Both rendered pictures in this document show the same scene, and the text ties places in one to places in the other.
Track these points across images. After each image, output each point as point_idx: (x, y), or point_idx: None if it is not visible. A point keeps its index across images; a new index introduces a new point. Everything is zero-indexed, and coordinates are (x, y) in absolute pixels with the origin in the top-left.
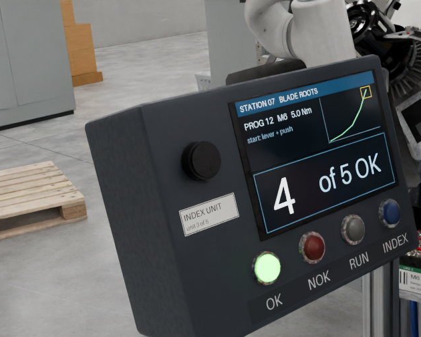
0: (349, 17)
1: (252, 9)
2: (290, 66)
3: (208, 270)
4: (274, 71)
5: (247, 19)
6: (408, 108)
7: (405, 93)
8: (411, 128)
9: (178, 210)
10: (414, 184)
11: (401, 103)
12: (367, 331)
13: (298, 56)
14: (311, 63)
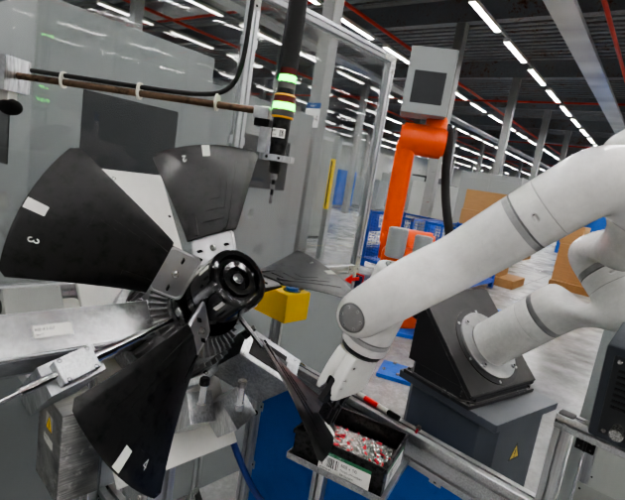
0: (228, 270)
1: (447, 298)
2: (175, 345)
3: None
4: (159, 359)
5: (427, 308)
6: (252, 347)
7: (235, 334)
8: (268, 364)
9: None
10: None
11: (243, 345)
12: (559, 478)
13: (384, 330)
14: (394, 333)
